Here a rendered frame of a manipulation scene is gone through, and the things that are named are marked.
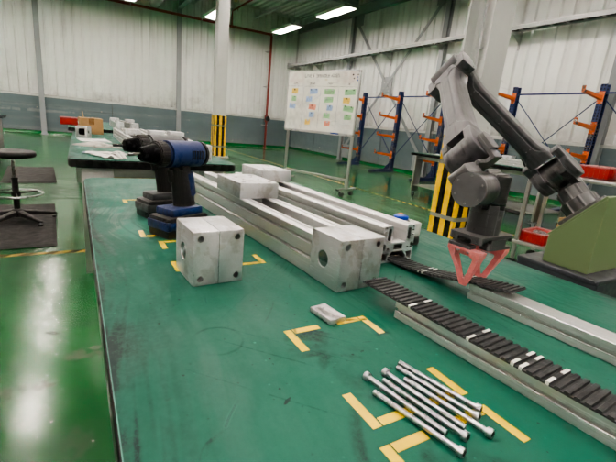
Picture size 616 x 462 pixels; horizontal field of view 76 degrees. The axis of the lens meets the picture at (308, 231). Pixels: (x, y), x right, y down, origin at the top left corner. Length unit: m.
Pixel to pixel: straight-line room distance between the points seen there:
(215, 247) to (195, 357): 0.23
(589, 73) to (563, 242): 8.18
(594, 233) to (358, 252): 0.62
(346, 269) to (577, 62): 8.88
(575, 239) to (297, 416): 0.88
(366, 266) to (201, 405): 0.40
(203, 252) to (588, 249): 0.88
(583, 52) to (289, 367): 9.10
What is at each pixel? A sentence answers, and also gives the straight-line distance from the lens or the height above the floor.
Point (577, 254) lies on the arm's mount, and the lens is 1.15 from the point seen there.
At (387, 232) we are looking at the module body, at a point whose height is 0.85.
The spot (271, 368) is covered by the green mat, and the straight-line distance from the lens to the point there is 0.49.
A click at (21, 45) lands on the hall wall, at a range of 15.80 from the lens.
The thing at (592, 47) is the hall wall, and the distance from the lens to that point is 9.34.
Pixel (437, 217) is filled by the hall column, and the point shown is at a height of 0.27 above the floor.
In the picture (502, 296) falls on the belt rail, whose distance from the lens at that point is 0.76.
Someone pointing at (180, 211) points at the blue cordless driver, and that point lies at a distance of 0.95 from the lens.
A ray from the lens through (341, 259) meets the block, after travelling 0.68.
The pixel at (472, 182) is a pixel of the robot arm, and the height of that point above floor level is 1.00.
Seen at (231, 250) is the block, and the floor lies 0.84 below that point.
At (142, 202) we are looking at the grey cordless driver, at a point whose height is 0.82.
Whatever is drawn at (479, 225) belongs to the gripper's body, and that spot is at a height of 0.92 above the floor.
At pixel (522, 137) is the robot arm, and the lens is 1.18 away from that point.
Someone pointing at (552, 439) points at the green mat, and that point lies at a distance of 0.51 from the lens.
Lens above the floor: 1.06
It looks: 15 degrees down
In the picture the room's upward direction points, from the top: 6 degrees clockwise
